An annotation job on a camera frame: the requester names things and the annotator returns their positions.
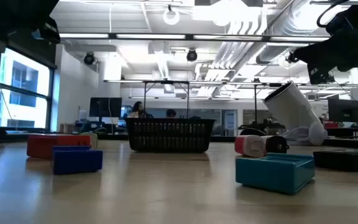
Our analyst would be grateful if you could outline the black and white wall charger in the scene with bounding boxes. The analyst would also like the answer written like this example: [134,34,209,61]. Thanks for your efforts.
[264,136,290,154]

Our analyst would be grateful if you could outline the pink and white wall charger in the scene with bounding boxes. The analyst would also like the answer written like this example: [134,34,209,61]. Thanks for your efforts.
[234,135,269,158]

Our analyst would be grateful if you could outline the large red wall charger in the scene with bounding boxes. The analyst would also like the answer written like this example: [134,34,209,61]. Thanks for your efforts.
[26,134,92,160]

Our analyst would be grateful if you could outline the green wall charger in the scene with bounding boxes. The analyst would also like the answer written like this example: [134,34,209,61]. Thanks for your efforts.
[81,132,99,150]

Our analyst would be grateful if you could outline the teal digital clock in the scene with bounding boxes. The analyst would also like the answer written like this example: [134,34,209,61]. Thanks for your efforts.
[235,152,316,195]

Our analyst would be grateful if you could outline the blue digital clock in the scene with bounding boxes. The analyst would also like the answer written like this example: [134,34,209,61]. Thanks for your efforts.
[51,145,104,175]

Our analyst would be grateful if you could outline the black computer monitor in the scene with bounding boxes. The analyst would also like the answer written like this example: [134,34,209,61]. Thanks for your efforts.
[88,97,123,124]
[327,98,358,124]

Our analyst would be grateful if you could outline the white cylindrical bin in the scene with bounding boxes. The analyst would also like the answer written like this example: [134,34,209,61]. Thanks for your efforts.
[262,81,329,146]

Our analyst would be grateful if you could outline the black desk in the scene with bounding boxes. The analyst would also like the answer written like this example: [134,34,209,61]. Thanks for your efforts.
[324,127,358,139]

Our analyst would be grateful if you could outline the black vertical pole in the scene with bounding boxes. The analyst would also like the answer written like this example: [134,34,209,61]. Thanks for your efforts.
[253,83,258,125]

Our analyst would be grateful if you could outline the crumpled white plastic bag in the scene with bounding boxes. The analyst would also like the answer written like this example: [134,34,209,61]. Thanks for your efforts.
[280,126,315,146]

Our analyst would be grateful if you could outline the black chair back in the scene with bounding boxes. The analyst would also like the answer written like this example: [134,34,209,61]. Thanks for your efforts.
[239,127,267,137]

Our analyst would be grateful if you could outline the black slotted plastic basket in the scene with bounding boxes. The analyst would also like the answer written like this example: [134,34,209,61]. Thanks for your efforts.
[124,117,216,154]

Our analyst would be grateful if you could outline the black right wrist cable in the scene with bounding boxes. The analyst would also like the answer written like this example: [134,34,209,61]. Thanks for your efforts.
[316,0,352,29]

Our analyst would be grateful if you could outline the white ring light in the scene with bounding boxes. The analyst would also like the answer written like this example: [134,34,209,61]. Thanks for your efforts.
[162,4,181,26]

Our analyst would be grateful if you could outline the black metal frame stand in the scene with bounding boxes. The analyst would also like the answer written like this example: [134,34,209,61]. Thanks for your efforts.
[142,80,191,119]

